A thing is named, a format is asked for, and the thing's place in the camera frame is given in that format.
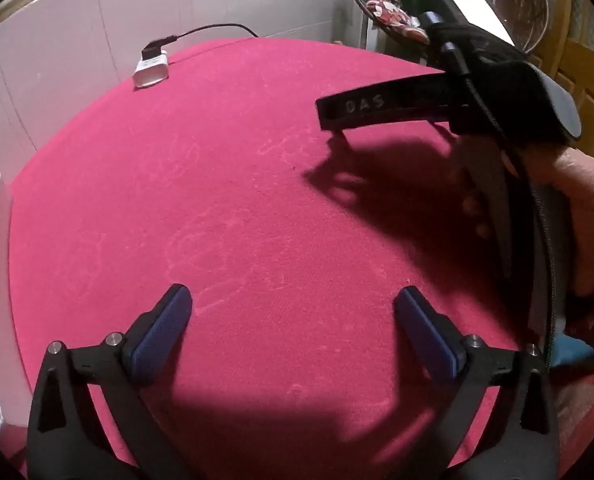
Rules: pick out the yellow wooden door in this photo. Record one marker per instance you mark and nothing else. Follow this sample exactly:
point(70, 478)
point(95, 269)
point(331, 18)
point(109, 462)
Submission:
point(587, 75)

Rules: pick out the red tablecloth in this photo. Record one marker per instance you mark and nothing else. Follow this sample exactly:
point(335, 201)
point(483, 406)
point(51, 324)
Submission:
point(227, 200)

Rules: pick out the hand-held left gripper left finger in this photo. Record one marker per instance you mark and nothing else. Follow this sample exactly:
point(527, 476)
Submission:
point(164, 330)

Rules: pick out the white board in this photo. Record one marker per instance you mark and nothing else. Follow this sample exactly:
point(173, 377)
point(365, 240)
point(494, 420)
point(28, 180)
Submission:
point(472, 5)

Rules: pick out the red white patterned object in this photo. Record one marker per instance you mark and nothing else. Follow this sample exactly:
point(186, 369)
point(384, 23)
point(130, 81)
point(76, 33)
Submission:
point(392, 15)

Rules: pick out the white power adapter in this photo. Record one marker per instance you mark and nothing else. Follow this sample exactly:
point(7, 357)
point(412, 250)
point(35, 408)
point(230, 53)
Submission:
point(151, 72)

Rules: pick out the person's right hand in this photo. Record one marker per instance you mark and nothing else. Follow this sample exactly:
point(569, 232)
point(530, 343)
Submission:
point(587, 210)

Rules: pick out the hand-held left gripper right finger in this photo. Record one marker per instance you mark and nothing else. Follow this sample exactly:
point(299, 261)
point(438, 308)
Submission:
point(424, 332)

